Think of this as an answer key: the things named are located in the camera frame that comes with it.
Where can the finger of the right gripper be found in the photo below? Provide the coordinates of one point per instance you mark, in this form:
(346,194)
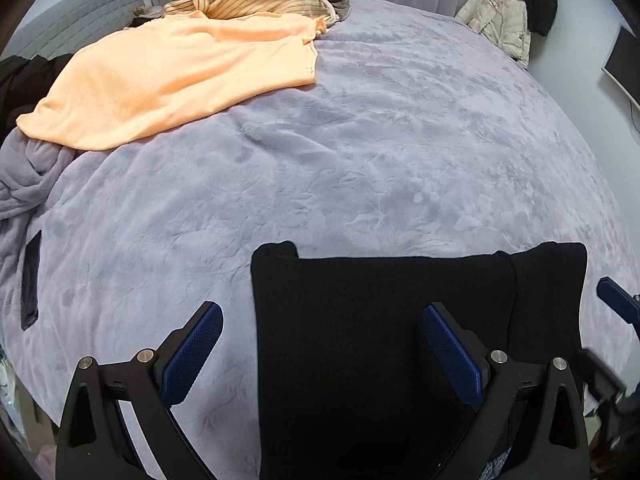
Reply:
(623,304)

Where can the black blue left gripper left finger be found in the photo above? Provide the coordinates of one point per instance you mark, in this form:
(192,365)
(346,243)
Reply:
(94,442)

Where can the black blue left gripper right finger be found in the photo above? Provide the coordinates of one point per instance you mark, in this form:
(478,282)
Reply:
(550,444)

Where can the black pants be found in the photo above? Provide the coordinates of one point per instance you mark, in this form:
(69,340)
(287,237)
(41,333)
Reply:
(348,387)

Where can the grey leaf-patterned cloth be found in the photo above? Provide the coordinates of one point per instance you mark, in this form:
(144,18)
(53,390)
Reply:
(493,468)

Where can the black smartphone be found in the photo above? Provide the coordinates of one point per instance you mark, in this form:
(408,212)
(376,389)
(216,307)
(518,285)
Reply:
(29,290)

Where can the lavender plush bed cover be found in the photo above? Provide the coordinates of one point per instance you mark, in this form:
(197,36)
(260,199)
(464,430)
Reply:
(419,138)

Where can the grey fleece blanket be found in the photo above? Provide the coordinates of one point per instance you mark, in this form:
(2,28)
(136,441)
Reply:
(29,169)

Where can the cream puffer jacket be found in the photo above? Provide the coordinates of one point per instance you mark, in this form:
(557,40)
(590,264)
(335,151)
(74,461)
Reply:
(502,22)

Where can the black clothes by headboard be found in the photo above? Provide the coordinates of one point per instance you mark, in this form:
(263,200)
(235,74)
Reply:
(24,82)

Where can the peach orange towel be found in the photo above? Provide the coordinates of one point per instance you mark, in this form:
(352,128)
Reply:
(142,81)

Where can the grey padded headboard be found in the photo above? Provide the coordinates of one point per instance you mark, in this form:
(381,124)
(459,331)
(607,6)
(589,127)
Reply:
(70,25)

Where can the black wall monitor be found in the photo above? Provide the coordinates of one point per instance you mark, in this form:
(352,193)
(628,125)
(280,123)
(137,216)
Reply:
(623,64)

